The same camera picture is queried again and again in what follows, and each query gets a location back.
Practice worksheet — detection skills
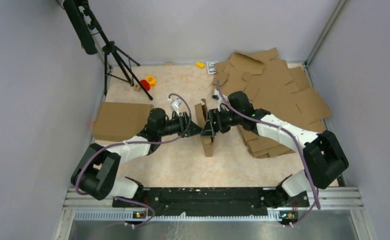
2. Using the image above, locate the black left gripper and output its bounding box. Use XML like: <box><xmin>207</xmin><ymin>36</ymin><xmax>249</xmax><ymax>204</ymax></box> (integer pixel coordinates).
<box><xmin>158</xmin><ymin>111</ymin><xmax>203</xmax><ymax>138</ymax></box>

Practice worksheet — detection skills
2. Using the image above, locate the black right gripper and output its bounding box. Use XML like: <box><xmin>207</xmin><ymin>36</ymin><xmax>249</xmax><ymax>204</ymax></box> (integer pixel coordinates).
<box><xmin>200</xmin><ymin>107</ymin><xmax>242</xmax><ymax>137</ymax></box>

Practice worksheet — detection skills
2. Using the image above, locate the cardboard box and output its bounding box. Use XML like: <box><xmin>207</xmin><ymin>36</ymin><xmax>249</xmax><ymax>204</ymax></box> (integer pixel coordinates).
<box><xmin>195</xmin><ymin>98</ymin><xmax>215</xmax><ymax>157</ymax></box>
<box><xmin>91</xmin><ymin>102</ymin><xmax>154</xmax><ymax>142</ymax></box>

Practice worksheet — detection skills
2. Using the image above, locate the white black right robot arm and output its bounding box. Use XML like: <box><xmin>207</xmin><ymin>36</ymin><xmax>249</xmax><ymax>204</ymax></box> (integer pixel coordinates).
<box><xmin>200</xmin><ymin>90</ymin><xmax>349</xmax><ymax>206</ymax></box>

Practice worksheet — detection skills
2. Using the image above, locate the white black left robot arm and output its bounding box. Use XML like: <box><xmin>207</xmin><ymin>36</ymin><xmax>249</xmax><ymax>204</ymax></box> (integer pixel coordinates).
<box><xmin>70</xmin><ymin>108</ymin><xmax>202</xmax><ymax>207</ymax></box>

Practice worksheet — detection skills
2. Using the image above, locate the playing card box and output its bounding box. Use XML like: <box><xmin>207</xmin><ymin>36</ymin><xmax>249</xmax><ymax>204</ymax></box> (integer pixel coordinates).
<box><xmin>206</xmin><ymin>60</ymin><xmax>218</xmax><ymax>75</ymax></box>

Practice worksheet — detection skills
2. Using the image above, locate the folded closed cardboard box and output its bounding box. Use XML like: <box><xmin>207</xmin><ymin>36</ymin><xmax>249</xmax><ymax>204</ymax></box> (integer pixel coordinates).
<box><xmin>91</xmin><ymin>102</ymin><xmax>154</xmax><ymax>142</ymax></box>

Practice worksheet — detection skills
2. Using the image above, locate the orange round toy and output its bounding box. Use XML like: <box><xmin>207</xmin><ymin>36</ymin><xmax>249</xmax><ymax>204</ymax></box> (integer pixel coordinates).
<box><xmin>145</xmin><ymin>75</ymin><xmax>157</xmax><ymax>88</ymax></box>

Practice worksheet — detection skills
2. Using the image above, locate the yellow block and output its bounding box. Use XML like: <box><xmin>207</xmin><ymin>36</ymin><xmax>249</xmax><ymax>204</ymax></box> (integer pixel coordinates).
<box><xmin>195</xmin><ymin>61</ymin><xmax>205</xmax><ymax>69</ymax></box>

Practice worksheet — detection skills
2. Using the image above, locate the red round toy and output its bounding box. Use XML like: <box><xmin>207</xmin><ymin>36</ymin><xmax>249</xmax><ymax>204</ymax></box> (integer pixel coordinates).
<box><xmin>140</xmin><ymin>79</ymin><xmax>151</xmax><ymax>91</ymax></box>

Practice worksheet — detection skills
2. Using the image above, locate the small wooden cube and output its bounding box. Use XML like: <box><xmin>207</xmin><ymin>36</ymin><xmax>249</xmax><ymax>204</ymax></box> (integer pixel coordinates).
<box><xmin>133</xmin><ymin>85</ymin><xmax>142</xmax><ymax>92</ymax></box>

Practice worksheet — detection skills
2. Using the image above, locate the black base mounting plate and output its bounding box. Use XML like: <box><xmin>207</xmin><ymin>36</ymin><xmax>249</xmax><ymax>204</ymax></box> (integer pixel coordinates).
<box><xmin>112</xmin><ymin>186</ymin><xmax>310</xmax><ymax>218</ymax></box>

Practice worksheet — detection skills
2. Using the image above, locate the cardboard sheet pile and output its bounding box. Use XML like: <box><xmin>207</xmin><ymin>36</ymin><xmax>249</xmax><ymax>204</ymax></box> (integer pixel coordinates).
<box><xmin>211</xmin><ymin>47</ymin><xmax>332</xmax><ymax>159</ymax></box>

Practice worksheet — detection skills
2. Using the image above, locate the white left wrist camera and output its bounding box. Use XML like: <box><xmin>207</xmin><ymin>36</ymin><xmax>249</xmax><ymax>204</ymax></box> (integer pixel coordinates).
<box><xmin>168</xmin><ymin>98</ymin><xmax>183</xmax><ymax>115</ymax></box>

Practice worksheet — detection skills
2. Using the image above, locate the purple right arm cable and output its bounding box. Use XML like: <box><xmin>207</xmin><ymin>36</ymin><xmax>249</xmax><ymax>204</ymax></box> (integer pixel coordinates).
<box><xmin>215</xmin><ymin>80</ymin><xmax>322</xmax><ymax>229</ymax></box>

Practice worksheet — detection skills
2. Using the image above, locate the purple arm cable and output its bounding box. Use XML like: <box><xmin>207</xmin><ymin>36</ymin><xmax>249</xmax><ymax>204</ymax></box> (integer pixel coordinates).
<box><xmin>75</xmin><ymin>92</ymin><xmax>193</xmax><ymax>229</ymax></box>
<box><xmin>215</xmin><ymin>80</ymin><xmax>322</xmax><ymax>229</ymax></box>

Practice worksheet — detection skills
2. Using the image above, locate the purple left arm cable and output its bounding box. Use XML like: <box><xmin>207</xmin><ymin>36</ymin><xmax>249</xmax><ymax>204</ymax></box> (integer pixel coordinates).
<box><xmin>75</xmin><ymin>92</ymin><xmax>193</xmax><ymax>229</ymax></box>

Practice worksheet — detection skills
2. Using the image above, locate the black camera tripod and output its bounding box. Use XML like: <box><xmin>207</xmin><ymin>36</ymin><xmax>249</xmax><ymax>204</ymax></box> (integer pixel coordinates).
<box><xmin>57</xmin><ymin>0</ymin><xmax>154</xmax><ymax>101</ymax></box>

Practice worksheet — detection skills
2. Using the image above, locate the aluminium frame rail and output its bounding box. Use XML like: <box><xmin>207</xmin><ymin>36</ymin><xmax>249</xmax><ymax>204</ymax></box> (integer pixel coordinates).
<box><xmin>54</xmin><ymin>186</ymin><xmax>377</xmax><ymax>240</ymax></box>

